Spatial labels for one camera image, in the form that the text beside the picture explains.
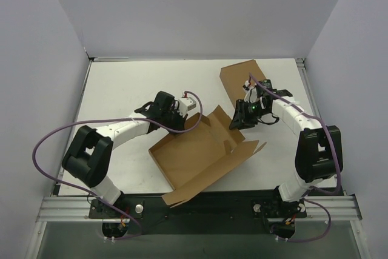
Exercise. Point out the cardboard box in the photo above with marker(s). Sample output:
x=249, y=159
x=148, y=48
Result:
x=234, y=76
x=193, y=161

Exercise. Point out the folded closed cardboard box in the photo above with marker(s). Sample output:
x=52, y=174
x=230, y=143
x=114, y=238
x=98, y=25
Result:
x=234, y=76

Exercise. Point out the aluminium frame rail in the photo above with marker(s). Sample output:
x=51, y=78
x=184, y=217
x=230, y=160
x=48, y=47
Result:
x=64, y=209

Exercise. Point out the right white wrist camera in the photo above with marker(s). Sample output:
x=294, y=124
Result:
x=252, y=92

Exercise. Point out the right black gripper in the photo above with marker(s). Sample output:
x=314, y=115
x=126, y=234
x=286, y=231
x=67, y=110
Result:
x=242, y=114

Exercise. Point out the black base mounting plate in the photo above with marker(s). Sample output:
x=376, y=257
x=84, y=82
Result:
x=243, y=212

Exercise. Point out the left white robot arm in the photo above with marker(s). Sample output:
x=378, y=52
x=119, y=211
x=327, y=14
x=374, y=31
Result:
x=89, y=153

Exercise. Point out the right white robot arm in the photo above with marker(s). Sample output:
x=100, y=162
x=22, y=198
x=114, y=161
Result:
x=319, y=151

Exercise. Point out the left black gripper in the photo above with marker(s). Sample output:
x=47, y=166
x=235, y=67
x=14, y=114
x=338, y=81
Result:
x=176, y=120

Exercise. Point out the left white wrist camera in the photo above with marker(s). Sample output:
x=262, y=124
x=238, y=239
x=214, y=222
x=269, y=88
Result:
x=185, y=104

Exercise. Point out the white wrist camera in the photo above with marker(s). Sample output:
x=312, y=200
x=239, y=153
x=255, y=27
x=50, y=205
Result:
x=185, y=104
x=252, y=92

